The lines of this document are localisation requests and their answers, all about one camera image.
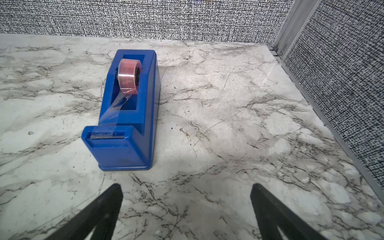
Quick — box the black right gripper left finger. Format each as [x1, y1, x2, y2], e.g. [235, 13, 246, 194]
[47, 184, 123, 240]

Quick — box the clear tape roll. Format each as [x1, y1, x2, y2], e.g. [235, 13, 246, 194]
[118, 59, 142, 98]

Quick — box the blue tape dispenser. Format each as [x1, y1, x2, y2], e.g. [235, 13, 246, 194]
[81, 50, 161, 171]

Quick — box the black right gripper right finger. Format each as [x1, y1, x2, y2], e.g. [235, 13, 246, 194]
[250, 184, 325, 240]

